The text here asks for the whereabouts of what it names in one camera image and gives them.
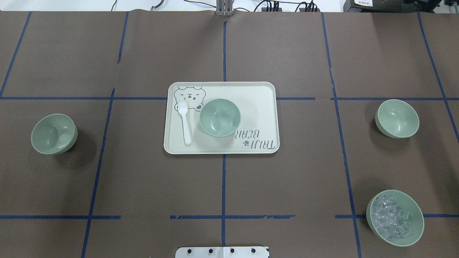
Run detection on cream bear tray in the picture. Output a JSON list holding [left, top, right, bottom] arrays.
[[164, 82, 280, 154]]

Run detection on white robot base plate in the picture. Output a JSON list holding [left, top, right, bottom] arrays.
[[175, 246, 270, 258]]

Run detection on brown paper table cover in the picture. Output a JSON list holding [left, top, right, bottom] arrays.
[[1, 10, 458, 258]]

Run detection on clear ice cubes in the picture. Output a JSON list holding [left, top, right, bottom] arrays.
[[370, 193, 413, 240]]

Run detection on white plastic spoon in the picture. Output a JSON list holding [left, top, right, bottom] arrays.
[[178, 101, 192, 146]]

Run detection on green bowl with ice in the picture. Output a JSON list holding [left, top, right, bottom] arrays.
[[366, 190, 425, 247]]

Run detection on aluminium camera post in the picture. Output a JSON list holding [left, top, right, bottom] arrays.
[[216, 0, 234, 16]]

